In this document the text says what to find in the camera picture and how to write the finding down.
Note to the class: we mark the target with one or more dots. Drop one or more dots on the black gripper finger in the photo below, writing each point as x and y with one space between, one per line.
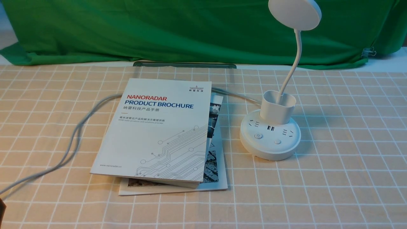
2 211

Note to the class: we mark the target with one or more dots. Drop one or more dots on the white desk lamp with sockets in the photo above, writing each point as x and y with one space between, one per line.
270 132

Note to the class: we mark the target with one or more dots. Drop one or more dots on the white Nanoradar product brochure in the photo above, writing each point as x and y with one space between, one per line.
158 133

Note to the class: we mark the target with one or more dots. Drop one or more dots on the white booklet under brochure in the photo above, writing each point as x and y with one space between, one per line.
214 175

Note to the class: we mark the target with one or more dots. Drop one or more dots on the orange checkered tablecloth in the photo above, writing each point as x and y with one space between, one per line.
349 171

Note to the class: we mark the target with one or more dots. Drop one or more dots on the green backdrop cloth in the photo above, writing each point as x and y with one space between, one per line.
222 31

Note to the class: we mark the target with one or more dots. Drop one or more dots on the metal binder clip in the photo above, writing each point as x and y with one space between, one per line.
368 52

